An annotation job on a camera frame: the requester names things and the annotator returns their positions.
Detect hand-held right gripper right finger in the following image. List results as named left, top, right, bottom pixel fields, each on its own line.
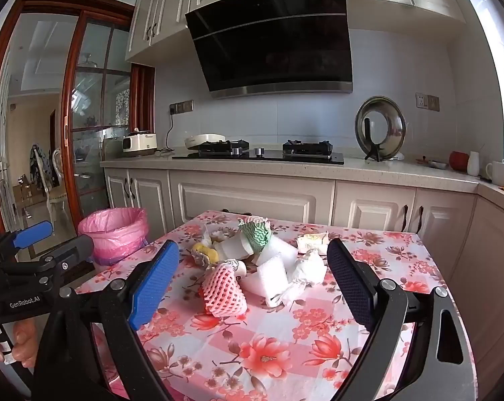
left=326, top=238, right=476, bottom=401

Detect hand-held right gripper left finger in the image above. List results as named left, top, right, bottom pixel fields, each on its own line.
left=32, top=240, right=180, bottom=401

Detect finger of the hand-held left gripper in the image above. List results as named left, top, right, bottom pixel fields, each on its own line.
left=25, top=235, right=94, bottom=279
left=0, top=220, right=54, bottom=263

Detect bin with pink bag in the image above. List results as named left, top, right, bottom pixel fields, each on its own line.
left=77, top=208, right=149, bottom=266

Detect white tissue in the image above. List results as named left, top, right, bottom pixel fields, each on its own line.
left=266, top=248, right=328, bottom=307

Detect white printed paper bag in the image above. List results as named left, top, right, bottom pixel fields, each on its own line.
left=297, top=233, right=329, bottom=254

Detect yellow fruit peel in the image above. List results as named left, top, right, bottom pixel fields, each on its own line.
left=192, top=242, right=220, bottom=266

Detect pink foam fruit net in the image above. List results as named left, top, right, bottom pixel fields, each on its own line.
left=201, top=260, right=248, bottom=317

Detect white foam sheet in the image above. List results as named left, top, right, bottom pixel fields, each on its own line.
left=240, top=256, right=291, bottom=295
left=255, top=238, right=299, bottom=266

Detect white paper cup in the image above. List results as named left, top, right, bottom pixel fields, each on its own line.
left=217, top=236, right=257, bottom=260

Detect person's left hand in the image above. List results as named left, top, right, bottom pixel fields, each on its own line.
left=0, top=323, right=39, bottom=366

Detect white dining chair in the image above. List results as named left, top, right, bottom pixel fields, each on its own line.
left=29, top=144, right=75, bottom=227

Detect pink floral tablecloth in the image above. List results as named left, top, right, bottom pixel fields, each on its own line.
left=74, top=210, right=478, bottom=401

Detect wooden glass sliding door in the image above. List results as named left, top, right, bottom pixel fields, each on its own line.
left=0, top=0, right=156, bottom=243

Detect white rice cooker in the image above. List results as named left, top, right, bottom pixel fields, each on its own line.
left=122, top=127, right=159, bottom=158

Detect cream base cabinets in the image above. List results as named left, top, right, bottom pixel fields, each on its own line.
left=100, top=150, right=504, bottom=343

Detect black lid stand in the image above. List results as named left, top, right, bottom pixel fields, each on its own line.
left=363, top=118, right=389, bottom=163

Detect white electric griddle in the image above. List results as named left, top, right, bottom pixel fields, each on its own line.
left=184, top=133, right=227, bottom=150

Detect black gas stove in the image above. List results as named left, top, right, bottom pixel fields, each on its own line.
left=172, top=139, right=345, bottom=165

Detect glass pot lid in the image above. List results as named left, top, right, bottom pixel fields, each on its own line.
left=355, top=96, right=407, bottom=162

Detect red bowl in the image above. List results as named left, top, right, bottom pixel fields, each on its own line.
left=449, top=151, right=471, bottom=172

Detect white mug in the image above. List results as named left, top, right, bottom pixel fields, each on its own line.
left=485, top=160, right=504, bottom=187

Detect black range hood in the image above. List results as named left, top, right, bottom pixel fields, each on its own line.
left=185, top=0, right=354, bottom=100

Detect black power cord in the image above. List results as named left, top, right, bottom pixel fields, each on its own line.
left=156, top=111, right=176, bottom=153

